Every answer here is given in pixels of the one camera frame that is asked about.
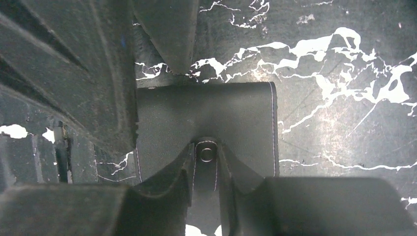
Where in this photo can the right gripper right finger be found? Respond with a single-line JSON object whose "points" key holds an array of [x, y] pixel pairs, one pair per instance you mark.
{"points": [[252, 205]]}

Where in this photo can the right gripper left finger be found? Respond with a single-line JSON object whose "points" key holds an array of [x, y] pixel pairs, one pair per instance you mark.
{"points": [[155, 207]]}

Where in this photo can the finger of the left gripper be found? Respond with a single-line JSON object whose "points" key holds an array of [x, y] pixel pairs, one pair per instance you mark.
{"points": [[73, 58], [171, 26]]}

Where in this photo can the black leather card holder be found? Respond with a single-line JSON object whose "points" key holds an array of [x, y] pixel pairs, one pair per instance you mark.
{"points": [[242, 116]]}

